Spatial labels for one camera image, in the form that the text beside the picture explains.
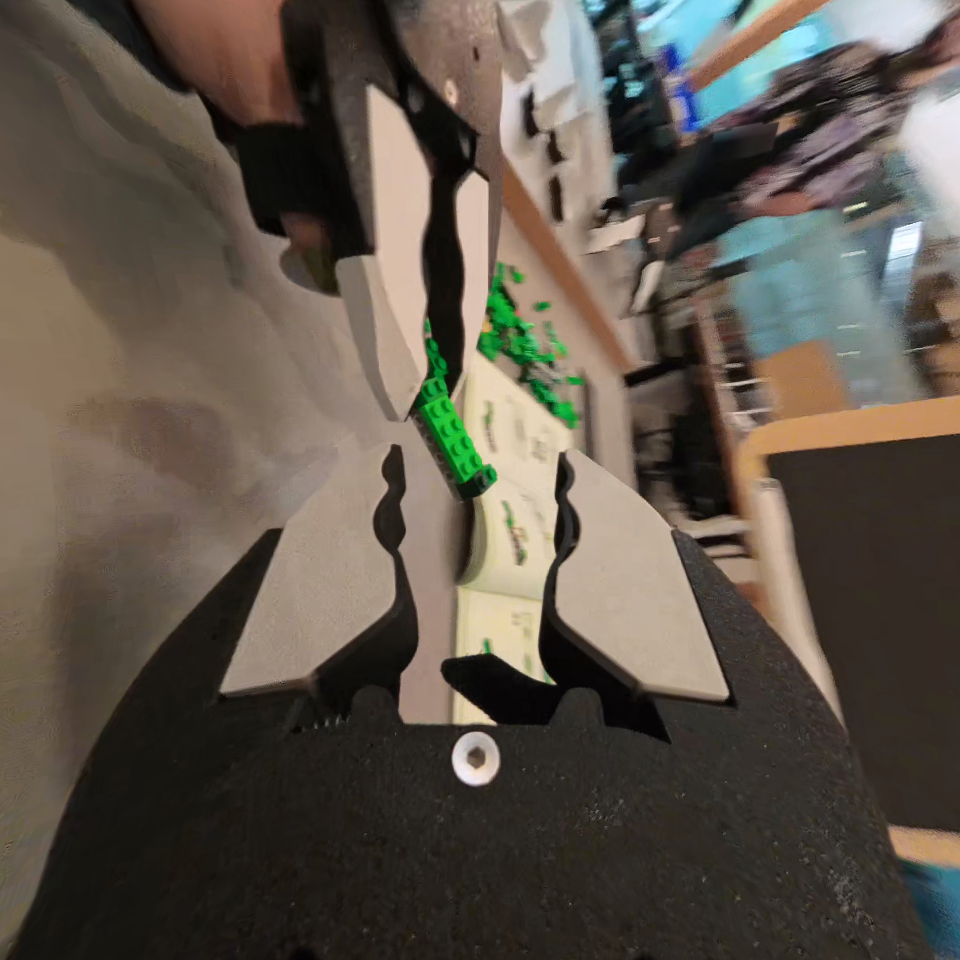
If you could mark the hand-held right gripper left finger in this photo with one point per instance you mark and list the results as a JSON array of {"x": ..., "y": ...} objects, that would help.
[{"x": 330, "y": 600}]

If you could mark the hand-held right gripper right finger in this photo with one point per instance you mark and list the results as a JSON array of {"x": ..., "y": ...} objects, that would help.
[{"x": 637, "y": 600}]

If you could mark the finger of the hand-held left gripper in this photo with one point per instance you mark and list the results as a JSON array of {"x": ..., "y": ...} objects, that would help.
[
  {"x": 382, "y": 225},
  {"x": 476, "y": 225}
]

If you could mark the pile of green toy bricks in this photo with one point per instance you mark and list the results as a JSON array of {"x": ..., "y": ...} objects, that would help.
[{"x": 517, "y": 337}]

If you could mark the green and grey brick assembly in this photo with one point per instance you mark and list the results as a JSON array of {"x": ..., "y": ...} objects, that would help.
[{"x": 450, "y": 435}]

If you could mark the person's left forearm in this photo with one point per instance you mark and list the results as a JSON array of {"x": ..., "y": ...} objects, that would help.
[{"x": 127, "y": 30}]

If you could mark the white desk with wooden edge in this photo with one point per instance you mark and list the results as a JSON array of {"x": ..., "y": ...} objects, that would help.
[{"x": 555, "y": 240}]

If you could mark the person's left hand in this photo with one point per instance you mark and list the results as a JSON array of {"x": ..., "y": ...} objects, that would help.
[{"x": 225, "y": 60}]

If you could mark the white cut-out sheet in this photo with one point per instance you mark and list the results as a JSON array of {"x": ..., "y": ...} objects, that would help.
[{"x": 555, "y": 60}]

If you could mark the open instruction booklet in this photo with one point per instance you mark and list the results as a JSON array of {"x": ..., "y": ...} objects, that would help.
[{"x": 517, "y": 525}]

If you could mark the black panel with wooden frame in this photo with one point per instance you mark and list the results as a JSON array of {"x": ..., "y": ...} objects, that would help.
[{"x": 862, "y": 600}]

